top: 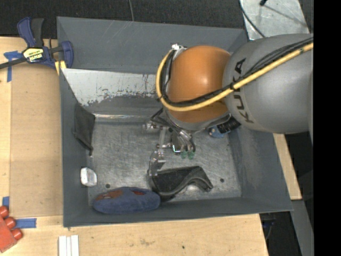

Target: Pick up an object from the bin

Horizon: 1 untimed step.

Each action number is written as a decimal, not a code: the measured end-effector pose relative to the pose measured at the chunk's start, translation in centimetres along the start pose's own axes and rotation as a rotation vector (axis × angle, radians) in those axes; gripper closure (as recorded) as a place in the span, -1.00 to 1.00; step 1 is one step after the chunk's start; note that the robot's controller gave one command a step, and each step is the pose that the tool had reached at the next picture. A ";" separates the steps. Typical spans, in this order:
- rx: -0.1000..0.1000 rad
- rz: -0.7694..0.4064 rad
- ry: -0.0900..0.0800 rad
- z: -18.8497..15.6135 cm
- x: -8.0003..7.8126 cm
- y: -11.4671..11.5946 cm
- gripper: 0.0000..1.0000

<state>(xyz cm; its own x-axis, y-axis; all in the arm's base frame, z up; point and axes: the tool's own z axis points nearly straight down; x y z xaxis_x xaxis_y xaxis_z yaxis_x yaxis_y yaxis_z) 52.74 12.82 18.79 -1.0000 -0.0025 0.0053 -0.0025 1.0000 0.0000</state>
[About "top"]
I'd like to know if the blue plush toy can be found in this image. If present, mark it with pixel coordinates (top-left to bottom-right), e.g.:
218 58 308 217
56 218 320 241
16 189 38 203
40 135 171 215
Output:
92 186 161 215

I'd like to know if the grey metal bin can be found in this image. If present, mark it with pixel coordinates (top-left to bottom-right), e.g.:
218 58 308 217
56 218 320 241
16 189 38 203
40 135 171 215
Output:
56 16 294 228

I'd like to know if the black cloth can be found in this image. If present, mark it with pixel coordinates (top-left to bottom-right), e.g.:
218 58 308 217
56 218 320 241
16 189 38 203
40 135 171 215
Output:
72 102 96 156

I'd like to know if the small white block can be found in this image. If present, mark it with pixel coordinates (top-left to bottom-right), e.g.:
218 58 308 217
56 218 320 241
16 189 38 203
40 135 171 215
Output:
80 167 98 188

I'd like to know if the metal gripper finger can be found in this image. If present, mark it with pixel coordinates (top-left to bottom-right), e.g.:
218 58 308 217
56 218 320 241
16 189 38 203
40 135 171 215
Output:
147 149 166 177
142 122 164 133

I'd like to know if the small blue object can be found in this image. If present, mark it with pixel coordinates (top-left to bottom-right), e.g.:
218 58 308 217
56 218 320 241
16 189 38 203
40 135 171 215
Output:
208 126 225 139

